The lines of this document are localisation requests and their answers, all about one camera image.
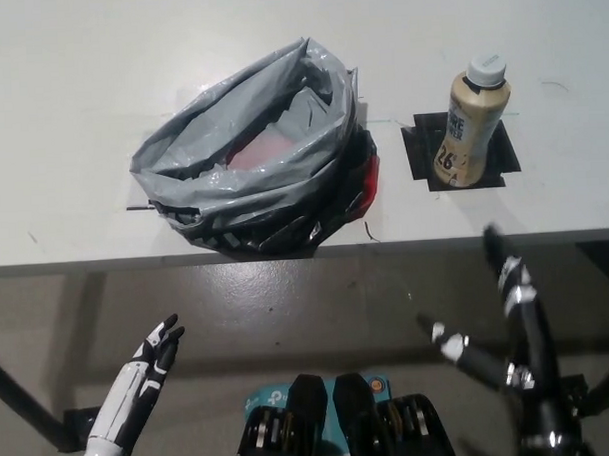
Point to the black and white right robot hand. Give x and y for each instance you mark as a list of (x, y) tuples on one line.
[(524, 300)]

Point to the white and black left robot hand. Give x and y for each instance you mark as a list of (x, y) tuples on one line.
[(139, 379)]

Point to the beige protein shake bottle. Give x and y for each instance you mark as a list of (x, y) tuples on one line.
[(468, 132)]

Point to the grey plastic bag bin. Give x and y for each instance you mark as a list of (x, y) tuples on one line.
[(278, 199)]

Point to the black table leg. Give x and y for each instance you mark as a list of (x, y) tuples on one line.
[(25, 393), (607, 382)]

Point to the black tape square marker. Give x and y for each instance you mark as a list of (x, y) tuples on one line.
[(502, 156)]

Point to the thin black tape strip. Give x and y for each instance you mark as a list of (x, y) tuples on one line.
[(139, 208)]

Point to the black and teal robot torso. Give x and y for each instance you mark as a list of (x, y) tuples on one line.
[(351, 421)]

